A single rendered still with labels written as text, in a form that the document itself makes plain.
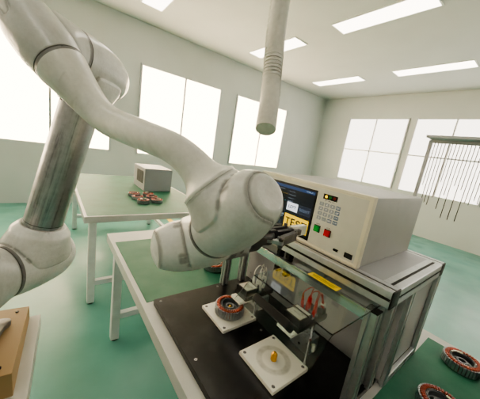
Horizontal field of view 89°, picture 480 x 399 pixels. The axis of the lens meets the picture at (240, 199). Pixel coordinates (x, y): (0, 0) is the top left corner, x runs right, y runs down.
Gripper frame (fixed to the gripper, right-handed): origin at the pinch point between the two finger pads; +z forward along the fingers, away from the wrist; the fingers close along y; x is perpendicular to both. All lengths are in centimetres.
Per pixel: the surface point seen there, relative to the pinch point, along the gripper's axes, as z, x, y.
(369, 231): 12.2, 4.0, 14.4
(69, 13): -34, 179, -469
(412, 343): 48, -39, 25
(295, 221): 9.6, -0.8, -8.7
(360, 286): 6.8, -9.4, 18.2
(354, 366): 5.9, -30.2, 22.4
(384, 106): 637, 180, -287
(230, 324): -7.0, -40.2, -14.0
